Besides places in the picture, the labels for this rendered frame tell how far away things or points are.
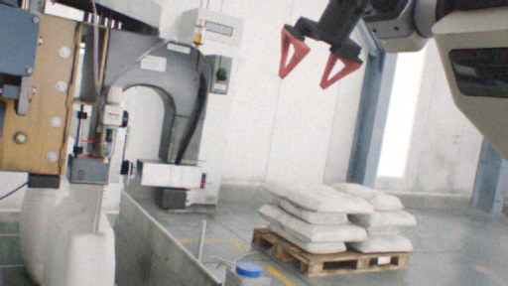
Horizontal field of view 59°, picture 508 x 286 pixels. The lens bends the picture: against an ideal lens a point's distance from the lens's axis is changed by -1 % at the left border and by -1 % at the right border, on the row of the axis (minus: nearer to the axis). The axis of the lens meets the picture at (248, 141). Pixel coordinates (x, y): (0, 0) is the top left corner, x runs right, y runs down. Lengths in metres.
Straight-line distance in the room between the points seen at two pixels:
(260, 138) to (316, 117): 0.93
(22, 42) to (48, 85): 0.26
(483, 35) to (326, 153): 5.89
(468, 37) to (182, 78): 0.58
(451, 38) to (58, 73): 0.72
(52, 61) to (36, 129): 0.14
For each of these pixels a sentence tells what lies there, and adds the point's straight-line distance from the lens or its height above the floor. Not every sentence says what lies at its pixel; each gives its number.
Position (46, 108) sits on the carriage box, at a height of 1.16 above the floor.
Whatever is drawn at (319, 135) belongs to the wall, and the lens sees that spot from 6.44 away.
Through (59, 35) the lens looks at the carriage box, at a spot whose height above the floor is 1.30.
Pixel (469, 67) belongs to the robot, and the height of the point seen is 1.34.
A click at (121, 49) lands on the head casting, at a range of 0.98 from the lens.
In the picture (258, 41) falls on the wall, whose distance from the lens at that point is 5.80.
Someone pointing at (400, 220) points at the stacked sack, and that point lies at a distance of 4.22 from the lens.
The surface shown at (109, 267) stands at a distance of 1.33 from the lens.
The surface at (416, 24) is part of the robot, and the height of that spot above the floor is 1.42.
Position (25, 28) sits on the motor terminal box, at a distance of 0.72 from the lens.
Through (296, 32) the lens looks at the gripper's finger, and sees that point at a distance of 0.73.
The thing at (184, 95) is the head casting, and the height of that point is 1.22.
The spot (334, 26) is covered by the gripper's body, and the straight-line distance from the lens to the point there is 0.73.
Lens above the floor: 1.22
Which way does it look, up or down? 4 degrees down
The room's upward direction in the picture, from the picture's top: 9 degrees clockwise
